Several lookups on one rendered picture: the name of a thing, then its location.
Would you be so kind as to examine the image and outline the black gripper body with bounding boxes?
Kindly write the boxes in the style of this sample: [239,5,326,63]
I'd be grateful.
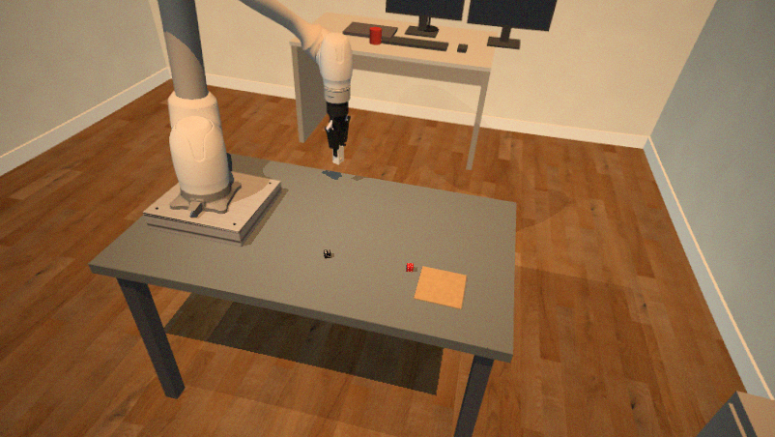
[327,102,348,130]

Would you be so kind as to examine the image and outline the orange flat mat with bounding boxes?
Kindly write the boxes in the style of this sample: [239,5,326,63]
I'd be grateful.
[414,266,467,309]

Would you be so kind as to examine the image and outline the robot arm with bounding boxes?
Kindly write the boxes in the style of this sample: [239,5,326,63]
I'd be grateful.
[158,0,353,215]

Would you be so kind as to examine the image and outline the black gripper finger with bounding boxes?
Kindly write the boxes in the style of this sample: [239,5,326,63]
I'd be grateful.
[339,115,351,161]
[325,120,341,164]

